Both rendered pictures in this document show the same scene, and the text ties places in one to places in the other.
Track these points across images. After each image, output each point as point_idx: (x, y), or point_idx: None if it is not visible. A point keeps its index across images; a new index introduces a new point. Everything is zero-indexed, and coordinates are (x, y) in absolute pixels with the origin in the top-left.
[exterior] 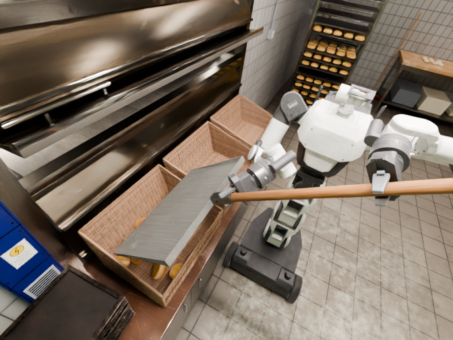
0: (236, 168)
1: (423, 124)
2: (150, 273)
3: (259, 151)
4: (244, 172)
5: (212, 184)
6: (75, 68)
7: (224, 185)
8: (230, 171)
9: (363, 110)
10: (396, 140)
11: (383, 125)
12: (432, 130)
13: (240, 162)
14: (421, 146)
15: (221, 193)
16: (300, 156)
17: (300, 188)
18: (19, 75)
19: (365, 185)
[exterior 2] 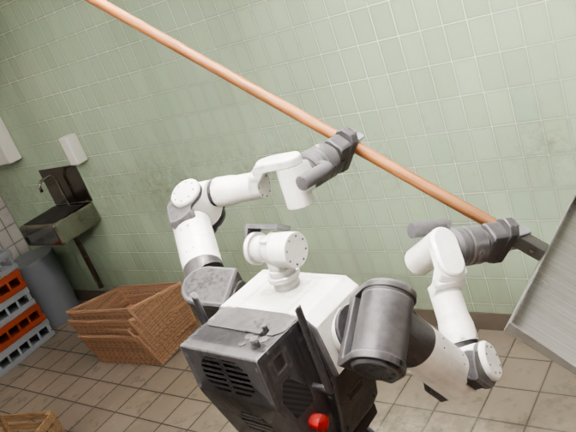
0: (517, 305)
1: (271, 158)
2: None
3: (471, 344)
4: (492, 230)
5: (566, 307)
6: None
7: (533, 273)
8: (534, 319)
9: (228, 312)
10: (316, 146)
11: (216, 296)
12: (268, 156)
13: (511, 317)
14: (266, 186)
15: (526, 231)
16: None
17: (417, 177)
18: None
19: (363, 145)
